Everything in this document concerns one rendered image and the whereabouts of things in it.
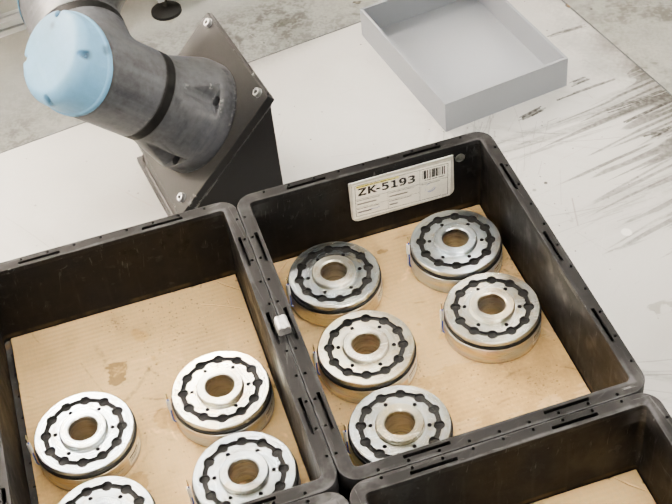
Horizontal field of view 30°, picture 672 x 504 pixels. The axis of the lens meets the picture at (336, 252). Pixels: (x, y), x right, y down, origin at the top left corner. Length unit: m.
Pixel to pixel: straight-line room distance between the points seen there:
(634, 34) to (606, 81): 1.29
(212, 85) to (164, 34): 1.70
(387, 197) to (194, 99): 0.29
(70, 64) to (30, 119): 1.62
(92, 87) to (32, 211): 0.33
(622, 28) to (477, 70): 1.32
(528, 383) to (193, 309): 0.38
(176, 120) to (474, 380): 0.51
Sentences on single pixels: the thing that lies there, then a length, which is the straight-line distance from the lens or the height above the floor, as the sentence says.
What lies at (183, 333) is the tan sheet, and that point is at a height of 0.83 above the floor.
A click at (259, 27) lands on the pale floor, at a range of 3.25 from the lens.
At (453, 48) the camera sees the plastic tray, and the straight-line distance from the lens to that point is 1.94.
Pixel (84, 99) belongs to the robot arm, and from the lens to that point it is 1.51.
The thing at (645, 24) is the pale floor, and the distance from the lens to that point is 3.20.
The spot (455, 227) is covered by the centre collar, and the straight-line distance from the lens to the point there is 1.41.
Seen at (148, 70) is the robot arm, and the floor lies 0.96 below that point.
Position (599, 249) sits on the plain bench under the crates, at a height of 0.70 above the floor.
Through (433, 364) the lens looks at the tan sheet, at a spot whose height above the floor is 0.83.
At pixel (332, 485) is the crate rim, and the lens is 1.13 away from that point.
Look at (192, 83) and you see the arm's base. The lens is 1.58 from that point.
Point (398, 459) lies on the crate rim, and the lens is 1.14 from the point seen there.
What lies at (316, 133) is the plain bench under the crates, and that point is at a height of 0.70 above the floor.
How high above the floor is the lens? 1.86
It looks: 45 degrees down
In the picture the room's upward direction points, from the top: 7 degrees counter-clockwise
